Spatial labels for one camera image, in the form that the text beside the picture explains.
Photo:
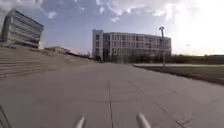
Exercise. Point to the robot's own part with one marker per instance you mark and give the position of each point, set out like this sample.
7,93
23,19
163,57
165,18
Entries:
80,122
142,121

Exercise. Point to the large curved windowed building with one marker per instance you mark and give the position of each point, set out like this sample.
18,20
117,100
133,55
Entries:
133,43

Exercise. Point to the low building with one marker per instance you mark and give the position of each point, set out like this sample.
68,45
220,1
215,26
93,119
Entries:
58,49

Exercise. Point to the grey slab paved plaza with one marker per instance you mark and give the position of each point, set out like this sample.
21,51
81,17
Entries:
110,86

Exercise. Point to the grey banded building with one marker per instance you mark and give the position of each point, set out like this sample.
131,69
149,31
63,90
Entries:
23,31

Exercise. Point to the grass strip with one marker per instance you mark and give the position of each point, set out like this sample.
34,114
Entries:
193,71

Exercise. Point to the dark hedge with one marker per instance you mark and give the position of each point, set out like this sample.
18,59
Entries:
196,59

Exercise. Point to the lamp pole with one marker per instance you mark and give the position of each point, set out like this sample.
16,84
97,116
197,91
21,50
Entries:
163,46

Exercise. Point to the wide stone steps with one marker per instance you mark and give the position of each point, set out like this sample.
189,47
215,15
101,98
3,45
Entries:
20,63

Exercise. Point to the row of trees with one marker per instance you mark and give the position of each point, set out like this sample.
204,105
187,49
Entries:
140,58

